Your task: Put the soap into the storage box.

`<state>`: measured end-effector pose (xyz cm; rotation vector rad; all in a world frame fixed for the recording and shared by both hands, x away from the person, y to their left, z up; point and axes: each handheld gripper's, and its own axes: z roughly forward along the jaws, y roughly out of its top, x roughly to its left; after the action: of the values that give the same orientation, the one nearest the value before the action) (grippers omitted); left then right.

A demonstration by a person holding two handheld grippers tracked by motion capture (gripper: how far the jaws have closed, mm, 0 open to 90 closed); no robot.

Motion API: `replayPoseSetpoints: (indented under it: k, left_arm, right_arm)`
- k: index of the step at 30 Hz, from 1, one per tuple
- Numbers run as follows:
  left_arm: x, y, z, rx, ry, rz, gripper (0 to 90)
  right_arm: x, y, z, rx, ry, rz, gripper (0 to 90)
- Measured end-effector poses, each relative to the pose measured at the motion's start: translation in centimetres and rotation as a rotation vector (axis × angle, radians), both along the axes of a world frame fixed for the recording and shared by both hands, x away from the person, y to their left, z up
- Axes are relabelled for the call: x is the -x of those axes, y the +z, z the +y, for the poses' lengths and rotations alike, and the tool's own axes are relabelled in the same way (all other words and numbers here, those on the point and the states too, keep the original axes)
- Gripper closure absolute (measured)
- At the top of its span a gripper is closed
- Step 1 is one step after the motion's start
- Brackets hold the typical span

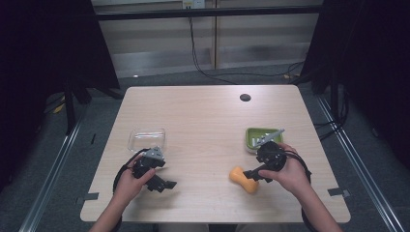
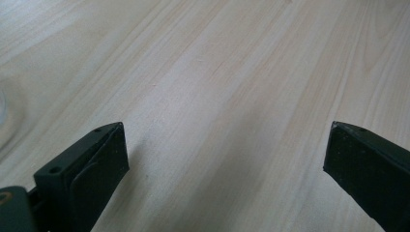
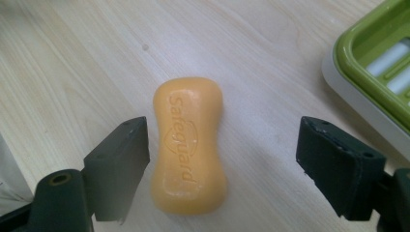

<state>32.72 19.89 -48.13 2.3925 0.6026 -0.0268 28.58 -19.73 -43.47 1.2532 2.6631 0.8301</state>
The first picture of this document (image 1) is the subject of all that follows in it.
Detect right hand-held gripper black cable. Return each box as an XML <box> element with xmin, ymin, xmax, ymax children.
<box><xmin>281</xmin><ymin>150</ymin><xmax>313</xmax><ymax>185</ymax></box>

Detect orange bone-shaped sponge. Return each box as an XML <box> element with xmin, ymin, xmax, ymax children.
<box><xmin>228</xmin><ymin>165</ymin><xmax>260</xmax><ymax>194</ymax></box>

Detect yellow floor item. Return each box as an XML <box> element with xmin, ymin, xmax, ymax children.
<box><xmin>52</xmin><ymin>96</ymin><xmax>68</xmax><ymax>115</ymax></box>

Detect person's left hand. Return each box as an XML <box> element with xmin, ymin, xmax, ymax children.
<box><xmin>112</xmin><ymin>154</ymin><xmax>158</xmax><ymax>207</ymax></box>

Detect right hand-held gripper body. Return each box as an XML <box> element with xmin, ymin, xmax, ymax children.
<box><xmin>255</xmin><ymin>128</ymin><xmax>288</xmax><ymax>172</ymax></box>

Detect black curtain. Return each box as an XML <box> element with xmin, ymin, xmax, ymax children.
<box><xmin>0</xmin><ymin>0</ymin><xmax>121</xmax><ymax>191</ymax></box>
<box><xmin>298</xmin><ymin>0</ymin><xmax>410</xmax><ymax>170</ymax></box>

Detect person's right hand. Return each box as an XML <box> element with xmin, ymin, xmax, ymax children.
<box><xmin>257</xmin><ymin>142</ymin><xmax>312</xmax><ymax>196</ymax></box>

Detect metal floor rail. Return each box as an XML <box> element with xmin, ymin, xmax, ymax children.
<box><xmin>18</xmin><ymin>104</ymin><xmax>89</xmax><ymax>232</ymax></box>
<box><xmin>316</xmin><ymin>96</ymin><xmax>408</xmax><ymax>232</ymax></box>

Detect green square dish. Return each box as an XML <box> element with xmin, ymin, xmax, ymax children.
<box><xmin>245</xmin><ymin>127</ymin><xmax>284</xmax><ymax>155</ymax></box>

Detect bundle of black cables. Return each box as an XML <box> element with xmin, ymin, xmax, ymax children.
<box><xmin>312</xmin><ymin>84</ymin><xmax>351</xmax><ymax>141</ymax></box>

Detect black horizontal bar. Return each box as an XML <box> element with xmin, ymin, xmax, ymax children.
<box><xmin>95</xmin><ymin>5</ymin><xmax>324</xmax><ymax>21</ymax></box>

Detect black floor cable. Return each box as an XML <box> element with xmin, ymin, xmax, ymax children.
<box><xmin>188</xmin><ymin>16</ymin><xmax>306</xmax><ymax>86</ymax></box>

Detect clear glass container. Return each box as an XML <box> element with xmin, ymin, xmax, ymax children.
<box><xmin>127</xmin><ymin>128</ymin><xmax>167</xmax><ymax>154</ymax></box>

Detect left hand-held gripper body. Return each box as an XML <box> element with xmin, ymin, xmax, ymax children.
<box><xmin>132</xmin><ymin>145</ymin><xmax>167</xmax><ymax>180</ymax></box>

